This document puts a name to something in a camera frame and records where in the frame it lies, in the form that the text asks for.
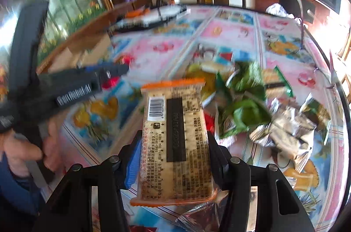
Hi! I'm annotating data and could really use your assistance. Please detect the yellow snack packet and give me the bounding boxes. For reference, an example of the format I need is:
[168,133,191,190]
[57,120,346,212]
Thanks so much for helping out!
[183,61,237,109]

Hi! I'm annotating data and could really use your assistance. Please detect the green-edged cracker packet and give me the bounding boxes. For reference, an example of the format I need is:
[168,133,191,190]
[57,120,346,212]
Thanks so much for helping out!
[262,66,294,100]

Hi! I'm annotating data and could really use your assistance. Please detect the wooden sideboard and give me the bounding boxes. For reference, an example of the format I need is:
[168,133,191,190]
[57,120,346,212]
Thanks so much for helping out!
[36,0,152,74]

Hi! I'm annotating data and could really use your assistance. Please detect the orange-edged cracker packet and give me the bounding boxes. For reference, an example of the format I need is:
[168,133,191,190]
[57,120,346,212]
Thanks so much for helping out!
[130,78,217,208]

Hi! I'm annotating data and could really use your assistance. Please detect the black white orange bag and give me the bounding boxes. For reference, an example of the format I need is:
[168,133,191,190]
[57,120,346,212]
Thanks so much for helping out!
[108,5,187,33]

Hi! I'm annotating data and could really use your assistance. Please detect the green snack packet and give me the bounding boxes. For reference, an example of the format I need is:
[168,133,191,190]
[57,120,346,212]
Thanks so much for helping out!
[215,61,271,139]

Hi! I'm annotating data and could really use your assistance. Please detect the person's left hand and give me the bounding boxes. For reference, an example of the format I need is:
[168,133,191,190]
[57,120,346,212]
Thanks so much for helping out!
[1,117,63,178]

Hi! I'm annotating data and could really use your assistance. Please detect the white plastic bag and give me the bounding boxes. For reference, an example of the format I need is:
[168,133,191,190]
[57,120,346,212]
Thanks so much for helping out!
[265,3,301,23]

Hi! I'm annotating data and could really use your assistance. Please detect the silver foil snack packet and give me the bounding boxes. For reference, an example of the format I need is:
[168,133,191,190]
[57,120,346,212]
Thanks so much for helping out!
[249,98,317,173]

